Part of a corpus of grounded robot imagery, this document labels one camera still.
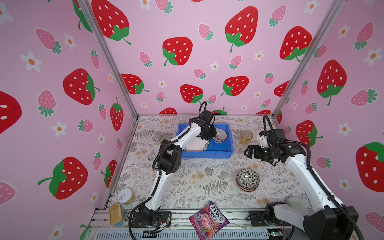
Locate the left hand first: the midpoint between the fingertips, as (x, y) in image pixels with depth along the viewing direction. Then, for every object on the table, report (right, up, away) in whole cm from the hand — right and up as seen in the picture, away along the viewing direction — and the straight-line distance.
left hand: (217, 135), depth 96 cm
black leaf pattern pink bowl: (+16, -25, -13) cm, 32 cm away
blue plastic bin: (-1, -10, +2) cm, 10 cm away
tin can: (-50, -31, -20) cm, 63 cm away
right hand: (+17, -9, -17) cm, 26 cm away
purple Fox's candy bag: (-8, -41, -25) cm, 48 cm away
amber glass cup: (+19, -2, +1) cm, 20 cm away
